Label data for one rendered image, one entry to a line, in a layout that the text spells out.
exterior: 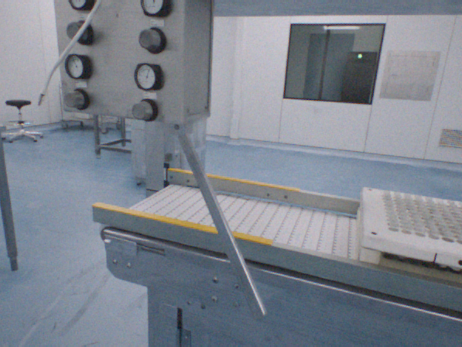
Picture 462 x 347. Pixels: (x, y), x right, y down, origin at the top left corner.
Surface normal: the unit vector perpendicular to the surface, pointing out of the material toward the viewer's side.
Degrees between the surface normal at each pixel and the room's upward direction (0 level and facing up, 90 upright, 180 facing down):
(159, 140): 90
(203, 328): 90
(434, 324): 90
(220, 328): 90
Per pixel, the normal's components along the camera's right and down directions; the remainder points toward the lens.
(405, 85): -0.34, 0.25
